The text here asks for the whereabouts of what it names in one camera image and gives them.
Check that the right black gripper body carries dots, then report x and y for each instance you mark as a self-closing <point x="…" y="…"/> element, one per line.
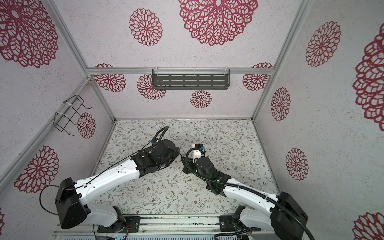
<point x="192" y="168"/>

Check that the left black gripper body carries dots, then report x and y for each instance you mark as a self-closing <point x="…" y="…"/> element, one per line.
<point x="173" y="157"/>

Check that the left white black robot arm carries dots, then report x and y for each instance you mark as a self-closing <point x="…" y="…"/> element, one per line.
<point x="75" y="200"/>

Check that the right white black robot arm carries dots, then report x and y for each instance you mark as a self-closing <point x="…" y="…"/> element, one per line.
<point x="259" y="210"/>

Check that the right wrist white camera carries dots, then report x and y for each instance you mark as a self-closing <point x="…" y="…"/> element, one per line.
<point x="199" y="152"/>

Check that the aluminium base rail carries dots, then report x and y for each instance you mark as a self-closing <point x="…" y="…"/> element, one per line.
<point x="142" y="225"/>

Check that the grey slotted wall shelf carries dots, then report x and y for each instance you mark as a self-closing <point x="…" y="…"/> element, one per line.
<point x="191" y="80"/>

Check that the black wire wall rack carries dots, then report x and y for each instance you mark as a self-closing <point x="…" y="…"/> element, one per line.
<point x="63" y="119"/>

